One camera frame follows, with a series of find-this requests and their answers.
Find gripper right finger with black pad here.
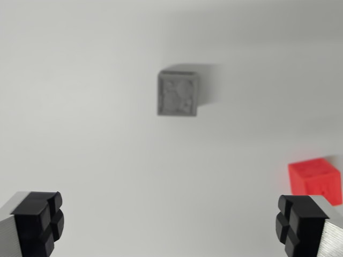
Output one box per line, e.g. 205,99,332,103
274,194,343,257

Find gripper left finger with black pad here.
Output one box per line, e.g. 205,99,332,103
0,191,65,257

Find red embossed rubber cube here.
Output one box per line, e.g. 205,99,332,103
288,157,343,206

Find grey embossed rubber cube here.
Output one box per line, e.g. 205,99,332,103
156,69,201,117

